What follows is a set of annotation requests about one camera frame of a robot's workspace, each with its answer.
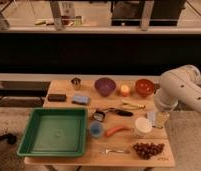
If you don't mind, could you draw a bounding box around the black handled tool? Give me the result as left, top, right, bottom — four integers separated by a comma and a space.
106, 108, 133, 117

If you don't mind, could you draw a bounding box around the black tape measure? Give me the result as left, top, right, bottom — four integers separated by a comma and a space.
93, 111, 105, 122

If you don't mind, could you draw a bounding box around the green plastic tray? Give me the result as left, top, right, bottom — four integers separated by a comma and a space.
17, 108, 87, 157

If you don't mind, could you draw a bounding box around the blue plastic cup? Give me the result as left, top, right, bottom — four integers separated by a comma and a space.
89, 121, 103, 138

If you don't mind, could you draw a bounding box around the wooden table board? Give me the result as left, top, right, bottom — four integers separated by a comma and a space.
24, 80, 175, 167

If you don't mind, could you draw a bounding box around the bunch of dark grapes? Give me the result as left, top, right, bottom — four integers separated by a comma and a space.
133, 143, 164, 160

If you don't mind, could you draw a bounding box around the black eraser block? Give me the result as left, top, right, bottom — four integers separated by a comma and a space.
47, 94, 66, 102

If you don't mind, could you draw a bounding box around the white round container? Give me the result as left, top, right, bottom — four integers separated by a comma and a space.
134, 117, 152, 137

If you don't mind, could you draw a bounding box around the black chair base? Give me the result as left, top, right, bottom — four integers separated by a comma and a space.
0, 133, 17, 145

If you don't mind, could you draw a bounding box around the blue sponge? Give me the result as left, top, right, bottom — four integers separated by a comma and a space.
72, 94, 90, 105

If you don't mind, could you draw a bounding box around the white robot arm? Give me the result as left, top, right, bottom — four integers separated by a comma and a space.
154, 65, 201, 114

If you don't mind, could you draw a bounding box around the small metal cup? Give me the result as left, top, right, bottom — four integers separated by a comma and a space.
71, 77, 81, 90

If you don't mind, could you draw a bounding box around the orange yellow ball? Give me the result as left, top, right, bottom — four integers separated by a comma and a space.
120, 85, 130, 97

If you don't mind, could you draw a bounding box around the orange carrot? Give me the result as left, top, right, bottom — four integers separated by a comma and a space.
105, 126, 130, 137

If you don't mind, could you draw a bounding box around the grey blue cloth pad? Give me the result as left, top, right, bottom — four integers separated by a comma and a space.
147, 111, 166, 129

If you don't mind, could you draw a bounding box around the purple bowl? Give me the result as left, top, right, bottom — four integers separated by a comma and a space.
94, 77, 116, 97

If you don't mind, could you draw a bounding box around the red bowl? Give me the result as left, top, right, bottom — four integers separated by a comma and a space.
135, 79, 155, 97

